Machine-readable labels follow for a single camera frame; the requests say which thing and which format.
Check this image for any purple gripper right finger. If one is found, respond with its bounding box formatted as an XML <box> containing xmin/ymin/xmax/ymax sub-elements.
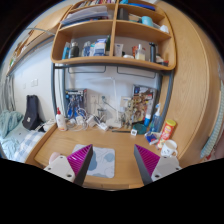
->
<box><xmin>133</xmin><ymin>143</ymin><xmax>183</xmax><ymax>186</ymax></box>

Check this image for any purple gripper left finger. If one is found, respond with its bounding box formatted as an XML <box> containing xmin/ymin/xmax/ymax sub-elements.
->
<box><xmin>43</xmin><ymin>143</ymin><xmax>94</xmax><ymax>187</ymax></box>

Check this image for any light blue mouse pad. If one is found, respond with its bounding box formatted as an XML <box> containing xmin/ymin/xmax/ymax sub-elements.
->
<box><xmin>71</xmin><ymin>144</ymin><xmax>115</xmax><ymax>178</ymax></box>

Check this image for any white mug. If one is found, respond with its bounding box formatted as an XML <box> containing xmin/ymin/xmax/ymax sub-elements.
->
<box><xmin>161</xmin><ymin>140</ymin><xmax>178</xmax><ymax>157</ymax></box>

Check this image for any white small cube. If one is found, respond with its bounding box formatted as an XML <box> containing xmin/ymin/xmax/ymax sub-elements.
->
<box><xmin>131</xmin><ymin>129</ymin><xmax>137</xmax><ymax>136</ymax></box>

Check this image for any teal round container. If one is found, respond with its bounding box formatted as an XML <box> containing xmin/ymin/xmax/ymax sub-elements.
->
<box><xmin>133</xmin><ymin>123</ymin><xmax>147</xmax><ymax>135</ymax></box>

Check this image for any blue spray bottle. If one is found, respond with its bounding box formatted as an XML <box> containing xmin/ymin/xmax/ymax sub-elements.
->
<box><xmin>150</xmin><ymin>103</ymin><xmax>161</xmax><ymax>132</ymax></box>

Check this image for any black pen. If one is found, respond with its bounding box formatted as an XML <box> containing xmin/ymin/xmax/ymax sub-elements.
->
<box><xmin>112</xmin><ymin>130</ymin><xmax>131</xmax><ymax>133</ymax></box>

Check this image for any white lotion bottle red cap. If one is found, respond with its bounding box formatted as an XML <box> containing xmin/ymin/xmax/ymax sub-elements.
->
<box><xmin>56</xmin><ymin>109</ymin><xmax>67</xmax><ymax>131</ymax></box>

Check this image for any red yellow snack can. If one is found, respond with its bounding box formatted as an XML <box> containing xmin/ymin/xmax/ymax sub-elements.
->
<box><xmin>157</xmin><ymin>119</ymin><xmax>176</xmax><ymax>149</ymax></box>

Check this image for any white desk lamp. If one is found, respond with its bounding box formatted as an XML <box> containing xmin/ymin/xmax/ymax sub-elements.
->
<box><xmin>100</xmin><ymin>77</ymin><xmax>121</xmax><ymax>128</ymax></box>

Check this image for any colourful poster box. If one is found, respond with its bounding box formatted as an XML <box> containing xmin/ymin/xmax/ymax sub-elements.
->
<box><xmin>132</xmin><ymin>85</ymin><xmax>157</xmax><ymax>123</ymax></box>

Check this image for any blue figure box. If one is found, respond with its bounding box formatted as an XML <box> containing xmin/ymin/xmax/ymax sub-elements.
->
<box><xmin>65</xmin><ymin>88</ymin><xmax>87</xmax><ymax>119</ymax></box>

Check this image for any black backpack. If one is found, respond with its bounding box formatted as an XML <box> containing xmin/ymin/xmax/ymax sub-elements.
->
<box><xmin>22</xmin><ymin>95</ymin><xmax>42</xmax><ymax>130</ymax></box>

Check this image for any bed with checked blanket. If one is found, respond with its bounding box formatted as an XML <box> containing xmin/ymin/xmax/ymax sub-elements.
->
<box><xmin>0</xmin><ymin>109</ymin><xmax>46</xmax><ymax>164</ymax></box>

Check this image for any black bottle on shelf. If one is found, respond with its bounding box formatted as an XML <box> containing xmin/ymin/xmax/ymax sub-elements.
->
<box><xmin>149</xmin><ymin>42</ymin><xmax>156</xmax><ymax>63</ymax></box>

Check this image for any teal cup on shelf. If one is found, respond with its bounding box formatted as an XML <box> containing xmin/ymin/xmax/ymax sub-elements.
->
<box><xmin>142</xmin><ymin>16</ymin><xmax>153</xmax><ymax>26</ymax></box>

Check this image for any wooden wall shelf unit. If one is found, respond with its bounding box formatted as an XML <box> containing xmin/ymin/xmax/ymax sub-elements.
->
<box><xmin>51</xmin><ymin>0</ymin><xmax>176</xmax><ymax>71</ymax></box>

